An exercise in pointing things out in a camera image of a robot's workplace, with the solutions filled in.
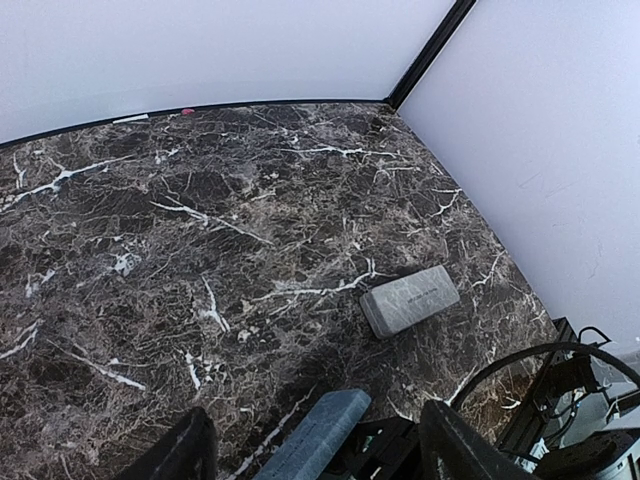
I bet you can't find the right black frame post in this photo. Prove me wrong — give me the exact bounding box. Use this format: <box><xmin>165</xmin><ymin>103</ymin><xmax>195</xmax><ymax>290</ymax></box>
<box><xmin>385</xmin><ymin>0</ymin><xmax>477</xmax><ymax>110</ymax></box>

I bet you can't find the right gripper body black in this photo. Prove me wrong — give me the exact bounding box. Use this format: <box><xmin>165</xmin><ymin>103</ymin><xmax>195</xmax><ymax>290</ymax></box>
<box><xmin>324</xmin><ymin>417</ymin><xmax>420</xmax><ymax>480</ymax></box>

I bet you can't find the black front rail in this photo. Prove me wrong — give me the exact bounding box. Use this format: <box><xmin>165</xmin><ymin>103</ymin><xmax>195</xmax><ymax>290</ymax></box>
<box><xmin>494</xmin><ymin>317</ymin><xmax>640</xmax><ymax>480</ymax></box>

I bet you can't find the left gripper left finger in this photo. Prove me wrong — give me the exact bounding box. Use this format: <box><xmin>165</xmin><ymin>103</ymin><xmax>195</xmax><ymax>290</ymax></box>
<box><xmin>115</xmin><ymin>407</ymin><xmax>218</xmax><ymax>480</ymax></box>

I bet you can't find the beige glasses case teal lining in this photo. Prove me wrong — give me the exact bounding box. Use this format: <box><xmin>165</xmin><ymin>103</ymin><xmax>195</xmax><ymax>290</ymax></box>
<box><xmin>359</xmin><ymin>265</ymin><xmax>460</xmax><ymax>339</ymax></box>

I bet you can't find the blue-grey glasses case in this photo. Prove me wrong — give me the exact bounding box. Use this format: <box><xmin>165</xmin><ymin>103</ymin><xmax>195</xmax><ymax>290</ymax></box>
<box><xmin>254</xmin><ymin>389</ymin><xmax>371</xmax><ymax>480</ymax></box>

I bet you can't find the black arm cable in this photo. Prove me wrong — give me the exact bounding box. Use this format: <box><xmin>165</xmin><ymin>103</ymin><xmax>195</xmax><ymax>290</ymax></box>
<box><xmin>449</xmin><ymin>340</ymin><xmax>640</xmax><ymax>416</ymax></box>

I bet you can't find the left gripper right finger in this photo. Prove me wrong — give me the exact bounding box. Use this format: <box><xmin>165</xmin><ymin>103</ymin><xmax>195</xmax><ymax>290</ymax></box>
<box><xmin>418</xmin><ymin>400</ymin><xmax>536</xmax><ymax>480</ymax></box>

